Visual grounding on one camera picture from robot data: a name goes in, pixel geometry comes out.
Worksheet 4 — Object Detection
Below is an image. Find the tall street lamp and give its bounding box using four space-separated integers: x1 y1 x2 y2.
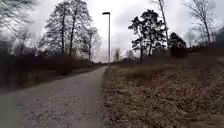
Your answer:
101 11 112 68

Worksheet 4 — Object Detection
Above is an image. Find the group of dark pine trees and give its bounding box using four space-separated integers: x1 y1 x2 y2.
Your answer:
128 9 188 63

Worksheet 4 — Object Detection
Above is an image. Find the dry grass slope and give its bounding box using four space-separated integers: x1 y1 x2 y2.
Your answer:
96 46 224 128

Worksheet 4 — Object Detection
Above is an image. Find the group of tall trees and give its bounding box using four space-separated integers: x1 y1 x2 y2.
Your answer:
38 0 103 63

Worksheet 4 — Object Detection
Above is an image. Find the grey asphalt path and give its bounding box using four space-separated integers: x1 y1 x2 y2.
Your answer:
0 65 108 128

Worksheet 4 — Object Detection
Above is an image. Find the dry grass verge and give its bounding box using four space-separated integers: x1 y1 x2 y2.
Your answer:
0 64 105 95

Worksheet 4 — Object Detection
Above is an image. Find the dark hedge of bushes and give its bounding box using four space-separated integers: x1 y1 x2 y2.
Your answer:
0 39 101 88

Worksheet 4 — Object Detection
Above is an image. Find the group of bare trees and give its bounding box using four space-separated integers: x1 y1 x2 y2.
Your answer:
181 0 224 48

